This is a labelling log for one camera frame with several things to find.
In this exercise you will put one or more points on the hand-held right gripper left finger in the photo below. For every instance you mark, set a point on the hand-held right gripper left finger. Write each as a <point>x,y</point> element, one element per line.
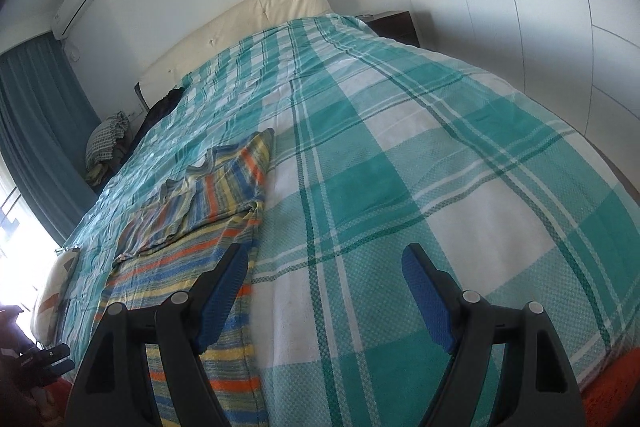
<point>222,297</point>

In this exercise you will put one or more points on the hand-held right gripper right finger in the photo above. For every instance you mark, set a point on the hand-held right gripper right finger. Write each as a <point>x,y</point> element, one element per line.
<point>430,297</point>

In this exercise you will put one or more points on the striped knit sweater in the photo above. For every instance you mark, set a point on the striped knit sweater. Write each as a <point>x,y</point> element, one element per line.
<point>165,267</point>

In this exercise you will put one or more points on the white pillow with orange print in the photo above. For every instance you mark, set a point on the white pillow with orange print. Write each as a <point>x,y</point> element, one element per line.
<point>52,292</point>

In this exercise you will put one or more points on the window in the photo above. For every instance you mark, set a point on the window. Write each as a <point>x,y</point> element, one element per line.
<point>20,232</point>

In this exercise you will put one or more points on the bed with teal plaid cover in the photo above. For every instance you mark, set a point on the bed with teal plaid cover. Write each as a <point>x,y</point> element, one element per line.
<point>450,157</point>

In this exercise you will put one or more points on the yellow-green cloth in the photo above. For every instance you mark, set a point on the yellow-green cloth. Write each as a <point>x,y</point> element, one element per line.
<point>95,174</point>

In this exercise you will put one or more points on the checked cloth bundle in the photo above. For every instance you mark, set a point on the checked cloth bundle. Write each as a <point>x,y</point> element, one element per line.
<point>107,139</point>

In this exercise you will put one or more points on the dark clothing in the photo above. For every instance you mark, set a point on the dark clothing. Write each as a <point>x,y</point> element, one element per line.
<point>160,107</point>

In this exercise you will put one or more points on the blue curtain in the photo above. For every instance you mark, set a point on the blue curtain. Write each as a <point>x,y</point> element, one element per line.
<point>35,107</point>

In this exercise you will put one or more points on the dark wooden nightstand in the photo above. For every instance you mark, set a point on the dark wooden nightstand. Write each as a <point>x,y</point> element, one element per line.
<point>395,27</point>

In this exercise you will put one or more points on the cream padded headboard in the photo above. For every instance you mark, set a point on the cream padded headboard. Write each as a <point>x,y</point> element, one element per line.
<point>240,22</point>

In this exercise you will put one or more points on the white air conditioner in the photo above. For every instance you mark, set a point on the white air conditioner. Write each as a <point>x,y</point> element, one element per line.
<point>80,2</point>

